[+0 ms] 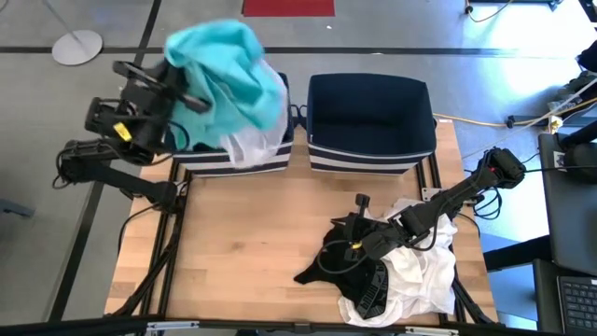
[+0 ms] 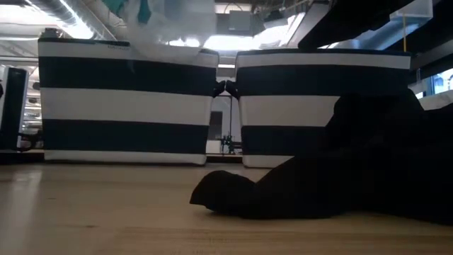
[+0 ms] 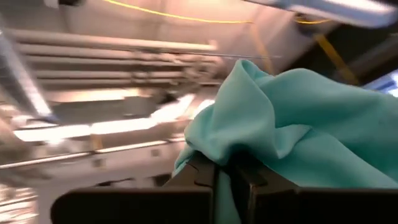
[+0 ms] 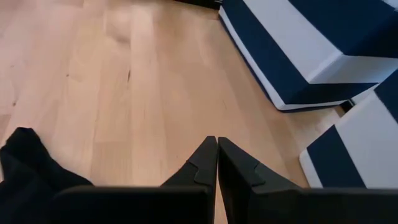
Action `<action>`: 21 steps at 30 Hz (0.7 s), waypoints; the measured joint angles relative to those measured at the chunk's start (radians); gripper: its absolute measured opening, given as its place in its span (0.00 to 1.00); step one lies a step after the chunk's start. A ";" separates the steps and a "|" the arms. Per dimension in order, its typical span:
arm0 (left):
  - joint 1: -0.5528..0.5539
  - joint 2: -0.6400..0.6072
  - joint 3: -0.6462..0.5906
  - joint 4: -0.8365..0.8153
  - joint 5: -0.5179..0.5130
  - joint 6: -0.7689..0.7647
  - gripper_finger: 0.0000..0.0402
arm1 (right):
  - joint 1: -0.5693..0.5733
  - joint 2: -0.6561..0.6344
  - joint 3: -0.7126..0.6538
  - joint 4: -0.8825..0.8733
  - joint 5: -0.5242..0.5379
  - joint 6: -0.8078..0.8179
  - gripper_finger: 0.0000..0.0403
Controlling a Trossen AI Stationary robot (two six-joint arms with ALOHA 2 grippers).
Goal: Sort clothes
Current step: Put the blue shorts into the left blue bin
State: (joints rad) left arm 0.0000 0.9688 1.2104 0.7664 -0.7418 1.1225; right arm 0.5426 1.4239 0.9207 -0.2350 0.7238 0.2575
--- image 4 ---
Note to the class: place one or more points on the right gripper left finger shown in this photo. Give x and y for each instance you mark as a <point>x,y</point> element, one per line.
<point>199,174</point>

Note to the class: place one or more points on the black garment printed waistband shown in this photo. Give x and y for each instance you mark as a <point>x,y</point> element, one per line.
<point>25,174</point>

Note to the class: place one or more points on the navy white-striped fabric bin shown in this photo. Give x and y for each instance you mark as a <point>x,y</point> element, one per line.
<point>280,46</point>
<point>357,149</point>

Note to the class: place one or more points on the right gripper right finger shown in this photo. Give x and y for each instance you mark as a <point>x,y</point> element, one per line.
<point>239,177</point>

